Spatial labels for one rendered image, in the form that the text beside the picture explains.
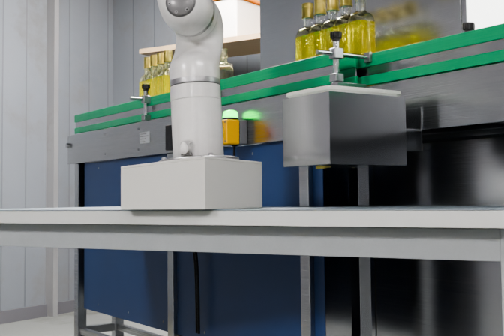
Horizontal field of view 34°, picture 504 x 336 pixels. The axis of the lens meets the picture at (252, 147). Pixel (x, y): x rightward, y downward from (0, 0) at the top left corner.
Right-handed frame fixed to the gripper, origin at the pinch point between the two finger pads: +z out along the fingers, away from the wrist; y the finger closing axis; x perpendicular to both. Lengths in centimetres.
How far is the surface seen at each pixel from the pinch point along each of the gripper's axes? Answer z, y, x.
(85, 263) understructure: 58, -168, -45
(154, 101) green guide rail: 23, -100, -3
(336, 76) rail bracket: -3.9, -4.2, -31.1
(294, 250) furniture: -17, -4, -78
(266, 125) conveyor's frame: 7.5, -34.6, -33.0
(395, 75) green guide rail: 5.0, 7.1, -29.8
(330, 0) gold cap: 6.9, -15.0, 0.4
